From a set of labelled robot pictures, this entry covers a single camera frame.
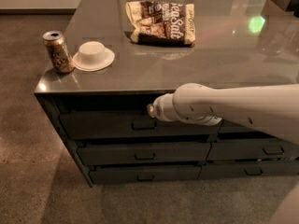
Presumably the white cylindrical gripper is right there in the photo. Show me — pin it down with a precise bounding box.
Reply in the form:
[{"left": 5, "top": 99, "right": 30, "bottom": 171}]
[{"left": 147, "top": 93, "right": 177, "bottom": 121}]

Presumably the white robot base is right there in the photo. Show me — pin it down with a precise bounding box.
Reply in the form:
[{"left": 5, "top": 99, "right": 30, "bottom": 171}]
[{"left": 268, "top": 185, "right": 299, "bottom": 224}]

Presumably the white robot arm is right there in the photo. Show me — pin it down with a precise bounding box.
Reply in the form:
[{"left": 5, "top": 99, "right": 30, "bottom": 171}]
[{"left": 147, "top": 83, "right": 299, "bottom": 144}]

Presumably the dark grey drawer cabinet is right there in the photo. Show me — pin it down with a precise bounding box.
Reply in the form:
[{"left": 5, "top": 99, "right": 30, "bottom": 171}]
[{"left": 35, "top": 0, "right": 299, "bottom": 185}]

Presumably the white upturned plastic bowl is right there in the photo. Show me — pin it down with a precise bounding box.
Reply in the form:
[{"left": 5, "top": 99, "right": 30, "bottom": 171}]
[{"left": 73, "top": 41, "right": 115, "bottom": 72}]

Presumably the brown sea salt snack bag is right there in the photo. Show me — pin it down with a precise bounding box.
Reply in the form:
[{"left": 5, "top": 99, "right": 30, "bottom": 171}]
[{"left": 125, "top": 1, "right": 195, "bottom": 47}]

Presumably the gold soda can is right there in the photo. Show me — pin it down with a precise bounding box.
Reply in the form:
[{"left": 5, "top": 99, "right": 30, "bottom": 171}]
[{"left": 43, "top": 31, "right": 74, "bottom": 74}]

